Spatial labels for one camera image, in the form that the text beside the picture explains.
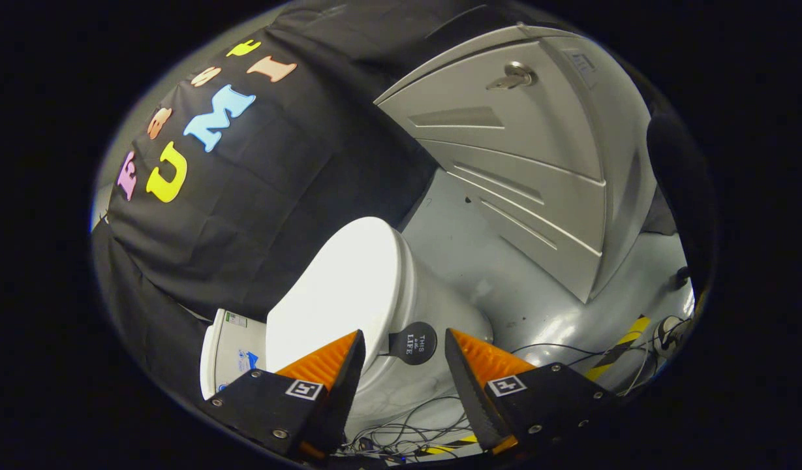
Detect white toilet lid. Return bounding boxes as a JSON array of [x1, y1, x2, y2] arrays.
[[265, 217, 416, 378]]

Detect grey metal cabinet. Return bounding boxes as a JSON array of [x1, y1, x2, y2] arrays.
[[375, 24, 660, 305]]

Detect black round lid tab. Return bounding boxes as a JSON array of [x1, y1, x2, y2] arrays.
[[387, 321, 439, 366]]

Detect silver cabinet key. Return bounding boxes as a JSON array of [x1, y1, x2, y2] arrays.
[[486, 61, 539, 91]]

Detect thin black floor cables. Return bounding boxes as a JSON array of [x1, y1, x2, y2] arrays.
[[510, 313, 696, 396]]

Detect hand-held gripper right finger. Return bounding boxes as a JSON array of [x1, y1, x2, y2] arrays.
[[444, 328, 622, 456]]

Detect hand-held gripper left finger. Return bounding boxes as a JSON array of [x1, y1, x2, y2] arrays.
[[200, 329, 367, 462]]

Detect small white round device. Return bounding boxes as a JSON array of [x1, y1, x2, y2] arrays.
[[655, 316, 686, 348]]

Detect yellow black hazard tape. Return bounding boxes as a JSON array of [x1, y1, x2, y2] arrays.
[[424, 433, 480, 456], [583, 315, 652, 382]]

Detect white toilet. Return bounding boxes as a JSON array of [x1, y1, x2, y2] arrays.
[[200, 225, 495, 439]]

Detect black backdrop cloth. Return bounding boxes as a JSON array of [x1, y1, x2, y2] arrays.
[[91, 0, 720, 409]]

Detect tangle of thin cables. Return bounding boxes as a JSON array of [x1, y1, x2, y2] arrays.
[[345, 394, 481, 459]]

